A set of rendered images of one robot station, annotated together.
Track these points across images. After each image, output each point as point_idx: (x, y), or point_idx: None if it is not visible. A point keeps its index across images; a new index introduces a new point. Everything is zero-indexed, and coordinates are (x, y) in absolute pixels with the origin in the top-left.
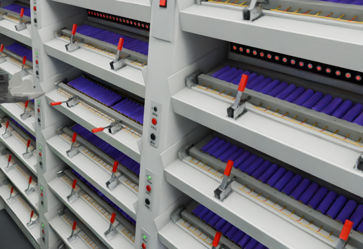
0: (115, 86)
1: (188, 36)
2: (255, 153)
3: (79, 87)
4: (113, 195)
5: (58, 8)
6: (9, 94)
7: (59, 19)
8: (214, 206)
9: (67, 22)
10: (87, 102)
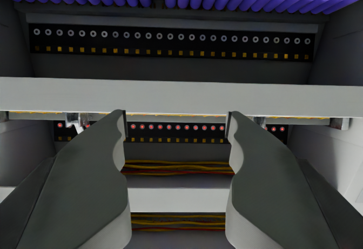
0: (203, 16)
1: None
2: None
3: None
4: None
5: (327, 157)
6: (237, 216)
7: (333, 140)
8: None
9: (323, 126)
10: None
